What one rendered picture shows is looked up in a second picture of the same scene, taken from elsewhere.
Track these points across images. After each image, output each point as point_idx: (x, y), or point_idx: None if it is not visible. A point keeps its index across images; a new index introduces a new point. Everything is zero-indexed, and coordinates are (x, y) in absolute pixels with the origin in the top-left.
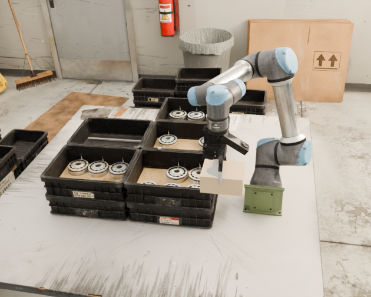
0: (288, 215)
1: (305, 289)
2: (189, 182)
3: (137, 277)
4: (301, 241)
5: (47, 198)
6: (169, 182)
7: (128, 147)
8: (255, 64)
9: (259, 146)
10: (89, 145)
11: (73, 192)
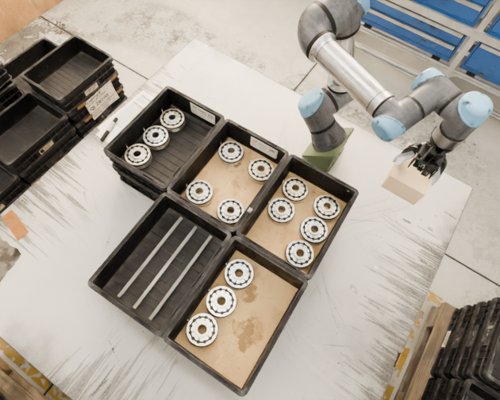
0: (345, 144)
1: None
2: (298, 204)
3: (383, 309)
4: (381, 152)
5: None
6: (286, 225)
7: (223, 248)
8: (333, 28)
9: (316, 111)
10: (189, 301)
11: None
